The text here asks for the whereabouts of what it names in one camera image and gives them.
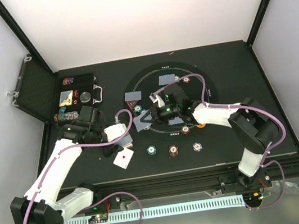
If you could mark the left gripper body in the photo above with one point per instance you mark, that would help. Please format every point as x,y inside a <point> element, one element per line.
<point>108,150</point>

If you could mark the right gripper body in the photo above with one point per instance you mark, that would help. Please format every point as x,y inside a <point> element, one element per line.
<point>159,117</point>

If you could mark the face-up ace card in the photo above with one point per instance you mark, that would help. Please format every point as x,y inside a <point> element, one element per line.
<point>123,158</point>

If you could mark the deck of playing cards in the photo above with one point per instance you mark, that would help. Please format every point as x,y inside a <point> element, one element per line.
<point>125,142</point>

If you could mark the red triangular all-in button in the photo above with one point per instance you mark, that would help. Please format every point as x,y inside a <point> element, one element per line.
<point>131,104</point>

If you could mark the red chip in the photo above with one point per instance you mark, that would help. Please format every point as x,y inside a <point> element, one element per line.
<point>186,79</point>
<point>185,129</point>

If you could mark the teal poker chip stack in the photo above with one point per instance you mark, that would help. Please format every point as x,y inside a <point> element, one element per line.
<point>151,150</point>

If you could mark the red-brown poker chip stack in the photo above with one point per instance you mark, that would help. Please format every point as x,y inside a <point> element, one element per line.
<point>173,151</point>

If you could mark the purple poker chip stack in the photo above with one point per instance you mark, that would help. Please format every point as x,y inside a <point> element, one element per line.
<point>197,147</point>

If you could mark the orange round blind button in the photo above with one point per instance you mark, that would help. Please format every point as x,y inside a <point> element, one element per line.
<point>200,125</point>

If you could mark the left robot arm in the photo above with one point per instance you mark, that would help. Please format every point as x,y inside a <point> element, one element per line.
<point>40,205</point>

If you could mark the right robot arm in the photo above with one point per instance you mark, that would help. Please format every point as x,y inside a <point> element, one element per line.
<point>256,128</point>

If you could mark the clear dealer button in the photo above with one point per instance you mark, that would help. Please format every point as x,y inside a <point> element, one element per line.
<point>85,97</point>

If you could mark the chips row in case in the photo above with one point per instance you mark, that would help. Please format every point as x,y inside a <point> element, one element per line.
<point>62,115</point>

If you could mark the red die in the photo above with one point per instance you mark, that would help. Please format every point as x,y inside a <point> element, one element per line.
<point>76,93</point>

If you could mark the card box in case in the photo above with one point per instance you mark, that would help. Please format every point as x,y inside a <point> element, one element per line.
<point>66,98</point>

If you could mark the purple chips in case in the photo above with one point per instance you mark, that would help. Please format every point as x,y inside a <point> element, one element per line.
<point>68,80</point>

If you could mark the light blue slotted strip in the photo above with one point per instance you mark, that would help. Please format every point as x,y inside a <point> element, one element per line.
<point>162,211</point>

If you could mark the black poker chip case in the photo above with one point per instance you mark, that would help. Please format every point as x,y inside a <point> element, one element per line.
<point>37,91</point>

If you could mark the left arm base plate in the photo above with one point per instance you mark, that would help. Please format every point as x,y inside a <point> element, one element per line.
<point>105,204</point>

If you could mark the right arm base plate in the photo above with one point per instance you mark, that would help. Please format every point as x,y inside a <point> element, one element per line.
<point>235,182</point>

